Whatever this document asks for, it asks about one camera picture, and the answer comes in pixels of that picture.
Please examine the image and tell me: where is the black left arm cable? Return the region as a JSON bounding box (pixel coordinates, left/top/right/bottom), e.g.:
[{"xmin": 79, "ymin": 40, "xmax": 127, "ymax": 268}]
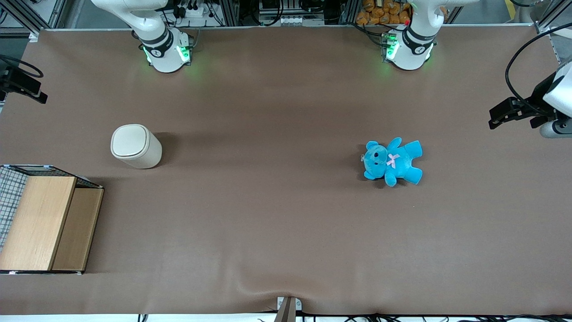
[{"xmin": 505, "ymin": 22, "xmax": 572, "ymax": 118}]

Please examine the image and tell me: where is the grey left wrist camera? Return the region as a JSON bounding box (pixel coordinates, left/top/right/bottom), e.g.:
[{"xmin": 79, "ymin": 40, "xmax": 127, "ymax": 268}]
[{"xmin": 539, "ymin": 118, "xmax": 572, "ymax": 139}]

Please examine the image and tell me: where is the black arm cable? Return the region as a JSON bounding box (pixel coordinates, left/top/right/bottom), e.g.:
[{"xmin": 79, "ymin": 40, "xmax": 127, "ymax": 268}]
[
  {"xmin": 505, "ymin": 22, "xmax": 572, "ymax": 118},
  {"xmin": 0, "ymin": 54, "xmax": 44, "ymax": 79}
]

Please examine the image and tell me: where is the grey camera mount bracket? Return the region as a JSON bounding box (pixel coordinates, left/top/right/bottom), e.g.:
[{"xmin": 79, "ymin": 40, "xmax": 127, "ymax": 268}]
[{"xmin": 276, "ymin": 296, "xmax": 303, "ymax": 322}]

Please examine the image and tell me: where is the orange plush toys pile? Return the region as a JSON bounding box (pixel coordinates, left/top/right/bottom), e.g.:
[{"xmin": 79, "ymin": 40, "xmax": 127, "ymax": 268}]
[{"xmin": 356, "ymin": 0, "xmax": 412, "ymax": 26}]

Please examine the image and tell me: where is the white trash can with lid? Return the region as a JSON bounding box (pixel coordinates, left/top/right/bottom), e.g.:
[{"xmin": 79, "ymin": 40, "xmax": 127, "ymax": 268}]
[{"xmin": 110, "ymin": 124, "xmax": 163, "ymax": 169}]

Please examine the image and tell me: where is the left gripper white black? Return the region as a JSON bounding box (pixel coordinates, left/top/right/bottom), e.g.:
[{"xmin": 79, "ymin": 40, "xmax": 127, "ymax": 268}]
[{"xmin": 488, "ymin": 60, "xmax": 572, "ymax": 131}]

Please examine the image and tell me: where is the blue teddy bear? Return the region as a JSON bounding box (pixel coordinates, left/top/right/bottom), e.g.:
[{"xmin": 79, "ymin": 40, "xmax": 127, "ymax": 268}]
[{"xmin": 363, "ymin": 137, "xmax": 424, "ymax": 187}]

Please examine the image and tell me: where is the wooden shelf with wire mesh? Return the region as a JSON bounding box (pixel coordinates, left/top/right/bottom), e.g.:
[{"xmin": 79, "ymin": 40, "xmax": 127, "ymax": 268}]
[{"xmin": 0, "ymin": 164, "xmax": 105, "ymax": 275}]

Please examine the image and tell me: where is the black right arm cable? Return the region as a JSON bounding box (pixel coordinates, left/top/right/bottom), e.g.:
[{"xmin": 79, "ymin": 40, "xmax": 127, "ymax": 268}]
[{"xmin": 0, "ymin": 54, "xmax": 44, "ymax": 79}]

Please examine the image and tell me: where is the white power strip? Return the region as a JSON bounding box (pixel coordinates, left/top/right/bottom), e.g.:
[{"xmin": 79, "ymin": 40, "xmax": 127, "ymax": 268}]
[{"xmin": 261, "ymin": 15, "xmax": 325, "ymax": 27}]

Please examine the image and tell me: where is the brown table cloth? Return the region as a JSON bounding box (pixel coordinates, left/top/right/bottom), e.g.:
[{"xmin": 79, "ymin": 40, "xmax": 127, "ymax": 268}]
[{"xmin": 0, "ymin": 24, "xmax": 572, "ymax": 316}]

